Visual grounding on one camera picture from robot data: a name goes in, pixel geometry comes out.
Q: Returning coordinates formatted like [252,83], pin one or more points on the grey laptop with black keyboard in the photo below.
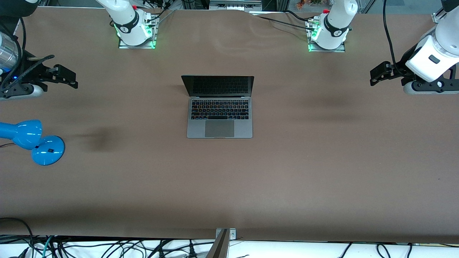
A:
[219,129]

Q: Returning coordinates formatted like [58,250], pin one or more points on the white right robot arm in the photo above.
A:
[129,25]

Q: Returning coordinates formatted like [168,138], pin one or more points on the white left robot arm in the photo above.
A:
[335,25]

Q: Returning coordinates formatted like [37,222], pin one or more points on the blue desk lamp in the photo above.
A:
[48,150]

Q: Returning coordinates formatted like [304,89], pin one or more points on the grey equipment box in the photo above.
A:
[235,5]

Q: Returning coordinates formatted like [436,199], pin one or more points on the white cloth sheet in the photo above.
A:
[287,251]

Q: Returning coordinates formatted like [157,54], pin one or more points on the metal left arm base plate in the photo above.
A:
[341,50]

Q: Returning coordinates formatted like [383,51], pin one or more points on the aluminium frame corner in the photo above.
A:
[439,18]

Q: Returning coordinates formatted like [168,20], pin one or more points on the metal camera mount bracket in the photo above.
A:
[222,247]

